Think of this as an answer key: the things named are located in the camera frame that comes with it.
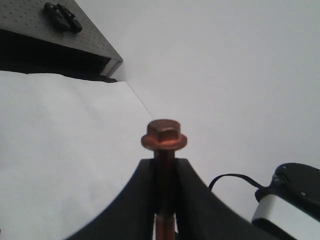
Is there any black device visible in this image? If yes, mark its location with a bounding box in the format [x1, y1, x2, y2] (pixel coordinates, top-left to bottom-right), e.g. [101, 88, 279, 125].
[44, 2, 83, 34]

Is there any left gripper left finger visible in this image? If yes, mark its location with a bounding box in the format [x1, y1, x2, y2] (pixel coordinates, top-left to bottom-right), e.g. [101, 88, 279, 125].
[60, 158, 156, 240]

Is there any black cable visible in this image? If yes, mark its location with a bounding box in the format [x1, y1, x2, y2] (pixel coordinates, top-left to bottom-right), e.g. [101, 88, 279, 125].
[207, 173, 264, 191]

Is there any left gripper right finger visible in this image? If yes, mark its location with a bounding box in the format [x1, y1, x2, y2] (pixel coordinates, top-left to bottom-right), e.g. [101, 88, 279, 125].
[174, 157, 285, 240]

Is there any metal bench with holes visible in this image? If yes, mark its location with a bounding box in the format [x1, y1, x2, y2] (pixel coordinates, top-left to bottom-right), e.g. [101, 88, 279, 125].
[0, 0, 124, 76]

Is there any copper flanged hex bolt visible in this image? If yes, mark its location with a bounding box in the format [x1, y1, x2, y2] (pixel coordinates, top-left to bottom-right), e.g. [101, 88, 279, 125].
[140, 119, 188, 240]

